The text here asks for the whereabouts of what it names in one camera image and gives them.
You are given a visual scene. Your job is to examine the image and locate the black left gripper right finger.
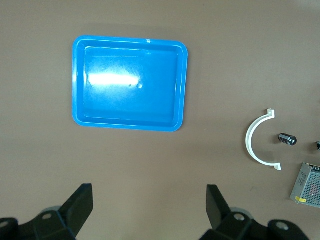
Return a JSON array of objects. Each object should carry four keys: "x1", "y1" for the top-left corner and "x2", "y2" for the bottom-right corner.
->
[{"x1": 202, "y1": 184, "x2": 256, "y2": 240}]

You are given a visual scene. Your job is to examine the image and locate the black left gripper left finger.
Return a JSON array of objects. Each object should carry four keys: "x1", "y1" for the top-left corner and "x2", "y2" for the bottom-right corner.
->
[{"x1": 33, "y1": 183, "x2": 94, "y2": 240}]

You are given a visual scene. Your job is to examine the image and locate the black cylindrical capacitor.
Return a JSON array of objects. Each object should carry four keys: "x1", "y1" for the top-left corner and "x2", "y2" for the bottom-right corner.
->
[{"x1": 277, "y1": 132, "x2": 298, "y2": 146}]

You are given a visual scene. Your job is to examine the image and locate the metal mesh power supply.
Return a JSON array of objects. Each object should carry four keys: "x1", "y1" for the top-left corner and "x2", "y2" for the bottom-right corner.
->
[{"x1": 289, "y1": 162, "x2": 320, "y2": 209}]

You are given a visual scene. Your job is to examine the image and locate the blue plastic tray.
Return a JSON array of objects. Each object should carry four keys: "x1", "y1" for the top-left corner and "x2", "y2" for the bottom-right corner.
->
[{"x1": 71, "y1": 34, "x2": 190, "y2": 133}]

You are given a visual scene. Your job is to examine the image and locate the large white half-ring clamp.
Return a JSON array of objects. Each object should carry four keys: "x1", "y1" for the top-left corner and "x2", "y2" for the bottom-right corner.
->
[{"x1": 245, "y1": 108, "x2": 283, "y2": 172}]

